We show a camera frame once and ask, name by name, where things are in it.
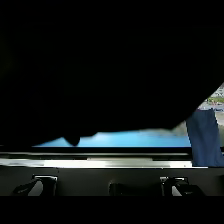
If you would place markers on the black garment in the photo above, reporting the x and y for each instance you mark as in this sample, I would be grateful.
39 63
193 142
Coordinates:
100 76

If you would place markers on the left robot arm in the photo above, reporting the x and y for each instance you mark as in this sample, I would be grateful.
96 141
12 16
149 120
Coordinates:
40 186

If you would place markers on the blue garment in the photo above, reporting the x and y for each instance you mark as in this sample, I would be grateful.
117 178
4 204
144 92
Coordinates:
205 140

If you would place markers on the silver frame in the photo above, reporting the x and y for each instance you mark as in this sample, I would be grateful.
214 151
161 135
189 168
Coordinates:
100 162

